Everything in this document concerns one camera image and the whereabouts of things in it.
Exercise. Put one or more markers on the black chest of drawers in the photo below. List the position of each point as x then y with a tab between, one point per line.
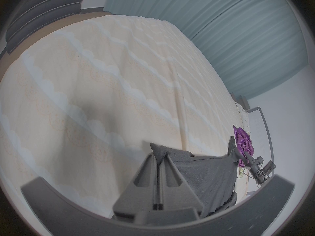
44	11

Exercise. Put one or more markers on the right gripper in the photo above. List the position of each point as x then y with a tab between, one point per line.
254	168

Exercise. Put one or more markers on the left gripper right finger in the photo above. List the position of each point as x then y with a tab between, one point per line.
187	201

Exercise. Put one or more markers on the white printed pillow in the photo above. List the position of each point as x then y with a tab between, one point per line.
244	118

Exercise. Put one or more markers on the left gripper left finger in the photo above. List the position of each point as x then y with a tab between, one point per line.
125	203

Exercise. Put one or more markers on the bed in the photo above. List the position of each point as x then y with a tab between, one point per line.
73	82

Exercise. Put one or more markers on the purple satin garment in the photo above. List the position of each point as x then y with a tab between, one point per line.
243	144

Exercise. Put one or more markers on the black T-shirt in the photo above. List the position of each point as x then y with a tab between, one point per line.
209	176

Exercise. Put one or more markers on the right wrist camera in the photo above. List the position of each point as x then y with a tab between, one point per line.
259	160

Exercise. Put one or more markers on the blue-green curtain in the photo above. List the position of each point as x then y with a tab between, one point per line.
221	33

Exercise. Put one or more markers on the grey bedside table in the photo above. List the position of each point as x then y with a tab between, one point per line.
240	101

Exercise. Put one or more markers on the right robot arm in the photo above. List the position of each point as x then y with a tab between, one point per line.
270	167

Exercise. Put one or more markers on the white printed garment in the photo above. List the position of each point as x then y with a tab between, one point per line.
241	173

